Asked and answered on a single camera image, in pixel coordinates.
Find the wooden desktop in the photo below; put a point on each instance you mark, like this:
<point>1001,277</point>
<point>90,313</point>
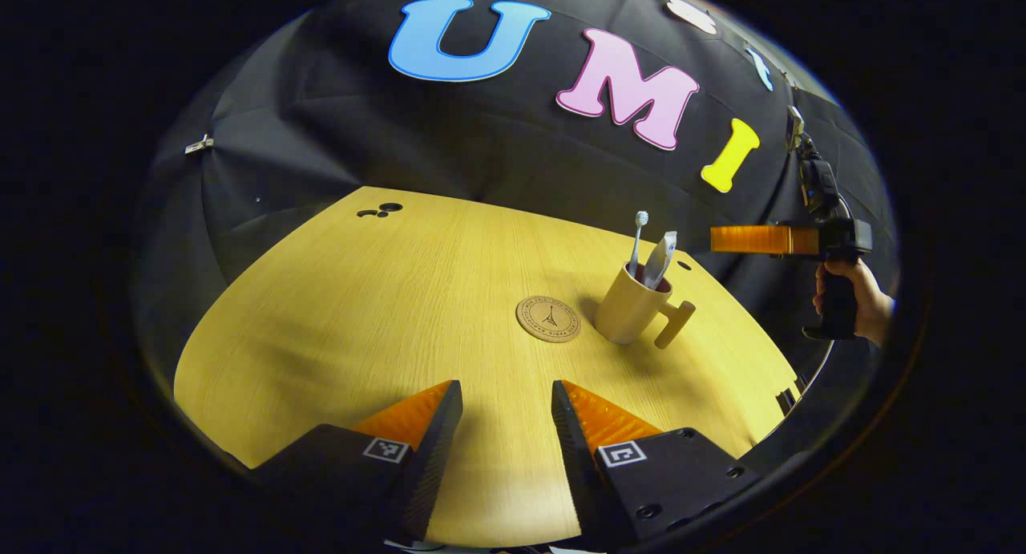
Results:
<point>361,313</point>

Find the white toothpaste tube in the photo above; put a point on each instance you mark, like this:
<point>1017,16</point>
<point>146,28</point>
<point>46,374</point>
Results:
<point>661,257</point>

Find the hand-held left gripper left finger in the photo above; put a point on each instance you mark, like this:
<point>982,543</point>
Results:
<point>433,450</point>

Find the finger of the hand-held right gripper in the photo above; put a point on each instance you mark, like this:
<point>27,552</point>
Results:
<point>761,240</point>

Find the round wooden coaster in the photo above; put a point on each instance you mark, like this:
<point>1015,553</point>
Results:
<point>548,320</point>

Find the black desk edge bracket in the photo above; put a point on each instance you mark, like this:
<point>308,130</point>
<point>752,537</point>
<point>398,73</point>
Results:
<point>787,402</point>

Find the white toothbrush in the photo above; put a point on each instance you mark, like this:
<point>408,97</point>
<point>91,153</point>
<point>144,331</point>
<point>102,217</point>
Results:
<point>638,241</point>

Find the beige cup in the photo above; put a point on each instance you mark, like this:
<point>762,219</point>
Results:
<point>629,309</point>

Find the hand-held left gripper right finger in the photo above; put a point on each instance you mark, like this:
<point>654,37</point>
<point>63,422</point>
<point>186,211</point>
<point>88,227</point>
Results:
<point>573,450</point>

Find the black backdrop cloth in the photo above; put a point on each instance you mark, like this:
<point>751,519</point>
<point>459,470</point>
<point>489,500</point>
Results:
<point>361,121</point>

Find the white cloth clip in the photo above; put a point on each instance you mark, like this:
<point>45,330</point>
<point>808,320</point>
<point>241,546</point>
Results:
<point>199,144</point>

